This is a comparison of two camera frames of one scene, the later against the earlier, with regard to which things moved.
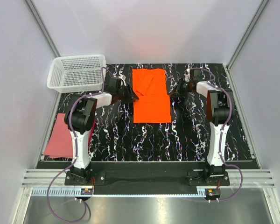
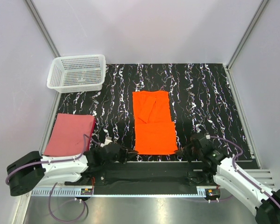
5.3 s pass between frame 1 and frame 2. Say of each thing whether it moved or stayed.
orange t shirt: moved
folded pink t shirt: stayed
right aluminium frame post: stayed
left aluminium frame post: stayed
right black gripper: moved
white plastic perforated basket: stayed
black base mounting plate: stayed
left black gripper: moved
